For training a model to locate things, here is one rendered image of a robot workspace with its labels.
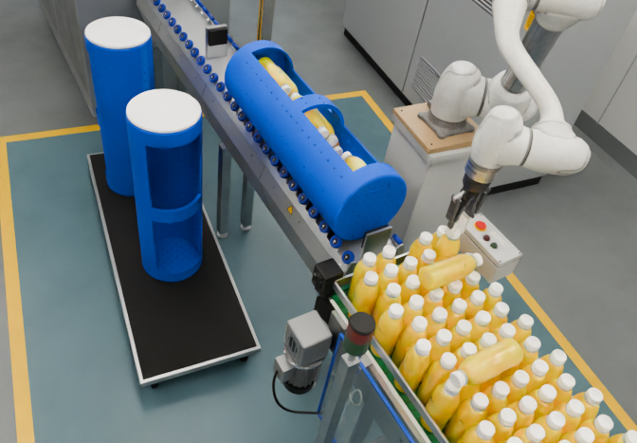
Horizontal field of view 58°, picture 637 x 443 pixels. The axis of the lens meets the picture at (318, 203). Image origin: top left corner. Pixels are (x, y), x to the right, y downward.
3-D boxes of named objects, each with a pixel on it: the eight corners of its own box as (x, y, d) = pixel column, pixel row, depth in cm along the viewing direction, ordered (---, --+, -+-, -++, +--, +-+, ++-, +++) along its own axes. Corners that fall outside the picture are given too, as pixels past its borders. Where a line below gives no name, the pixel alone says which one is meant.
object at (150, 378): (178, 159, 356) (177, 140, 346) (259, 365, 263) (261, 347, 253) (89, 174, 337) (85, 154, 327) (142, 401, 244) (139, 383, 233)
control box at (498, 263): (471, 232, 200) (482, 212, 193) (511, 274, 188) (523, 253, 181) (449, 241, 196) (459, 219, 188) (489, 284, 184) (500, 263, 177)
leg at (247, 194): (247, 223, 326) (254, 134, 283) (252, 230, 323) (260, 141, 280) (238, 226, 324) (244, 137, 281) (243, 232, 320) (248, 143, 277)
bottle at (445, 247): (427, 263, 191) (442, 224, 178) (447, 268, 190) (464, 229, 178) (425, 279, 186) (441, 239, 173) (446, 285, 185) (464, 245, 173)
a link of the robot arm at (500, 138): (467, 166, 151) (517, 177, 150) (487, 118, 140) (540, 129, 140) (466, 141, 159) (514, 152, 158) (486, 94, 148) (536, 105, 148)
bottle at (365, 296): (374, 317, 181) (387, 280, 168) (360, 330, 176) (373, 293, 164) (357, 304, 184) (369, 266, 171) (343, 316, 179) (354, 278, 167)
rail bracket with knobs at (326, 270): (333, 275, 191) (337, 254, 184) (344, 291, 187) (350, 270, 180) (307, 285, 186) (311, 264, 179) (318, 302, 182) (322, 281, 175)
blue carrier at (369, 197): (281, 96, 255) (290, 36, 236) (393, 230, 204) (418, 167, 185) (221, 104, 241) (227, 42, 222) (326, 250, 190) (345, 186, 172)
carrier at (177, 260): (129, 263, 276) (174, 292, 267) (108, 112, 216) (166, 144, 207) (171, 229, 295) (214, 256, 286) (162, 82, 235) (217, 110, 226)
